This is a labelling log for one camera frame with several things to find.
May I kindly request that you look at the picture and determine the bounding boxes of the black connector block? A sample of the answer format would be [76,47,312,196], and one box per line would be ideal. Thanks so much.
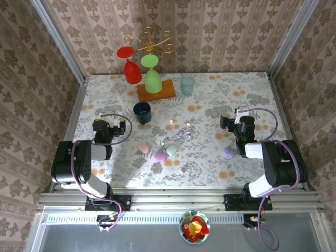
[243,214,264,228]
[96,214,119,228]

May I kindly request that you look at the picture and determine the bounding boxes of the slotted metal cable strip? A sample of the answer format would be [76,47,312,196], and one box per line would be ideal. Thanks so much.
[46,213,244,224]

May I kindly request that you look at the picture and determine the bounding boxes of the aluminium table side rail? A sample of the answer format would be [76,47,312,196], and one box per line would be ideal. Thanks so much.
[48,76,91,194]
[266,72,311,192]

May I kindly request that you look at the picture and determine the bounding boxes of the red wine glass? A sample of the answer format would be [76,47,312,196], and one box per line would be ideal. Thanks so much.
[117,46,143,85]

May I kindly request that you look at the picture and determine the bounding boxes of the grey metal tray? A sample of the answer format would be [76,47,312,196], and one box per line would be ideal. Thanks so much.
[25,206,336,252]

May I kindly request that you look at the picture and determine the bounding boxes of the yellow wrapped candy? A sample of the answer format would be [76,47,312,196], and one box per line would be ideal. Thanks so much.
[189,219,203,234]

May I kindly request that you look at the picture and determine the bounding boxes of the aluminium corner post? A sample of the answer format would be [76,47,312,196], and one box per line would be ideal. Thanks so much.
[30,0,89,84]
[267,0,321,79]

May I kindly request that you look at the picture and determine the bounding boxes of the green wine glass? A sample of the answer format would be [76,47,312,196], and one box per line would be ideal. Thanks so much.
[140,54,163,94]

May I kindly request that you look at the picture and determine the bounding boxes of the floral tablecloth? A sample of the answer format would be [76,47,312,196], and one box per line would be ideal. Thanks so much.
[69,72,296,188]

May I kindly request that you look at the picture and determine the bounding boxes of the dark blue cup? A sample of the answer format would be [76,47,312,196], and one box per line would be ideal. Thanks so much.
[132,101,152,124]

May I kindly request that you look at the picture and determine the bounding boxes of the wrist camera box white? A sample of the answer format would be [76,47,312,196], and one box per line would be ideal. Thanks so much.
[234,106,249,124]
[99,112,119,127]

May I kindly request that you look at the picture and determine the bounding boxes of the gold glass rack wooden base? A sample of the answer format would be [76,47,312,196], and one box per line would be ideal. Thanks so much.
[123,27,176,102]

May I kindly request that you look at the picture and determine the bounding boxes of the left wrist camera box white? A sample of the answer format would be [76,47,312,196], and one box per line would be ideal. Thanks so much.
[99,112,119,127]

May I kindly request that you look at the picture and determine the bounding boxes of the red candy wrapper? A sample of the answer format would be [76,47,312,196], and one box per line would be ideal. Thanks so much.
[183,215,211,241]

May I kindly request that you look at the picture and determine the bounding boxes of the floral rimmed plate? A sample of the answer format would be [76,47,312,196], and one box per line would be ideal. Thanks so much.
[178,209,211,245]

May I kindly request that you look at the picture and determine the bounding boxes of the teal plastic tumbler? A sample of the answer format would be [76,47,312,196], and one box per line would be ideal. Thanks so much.
[180,75,196,97]

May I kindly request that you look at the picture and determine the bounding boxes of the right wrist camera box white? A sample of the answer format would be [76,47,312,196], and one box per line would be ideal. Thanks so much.
[234,106,249,124]

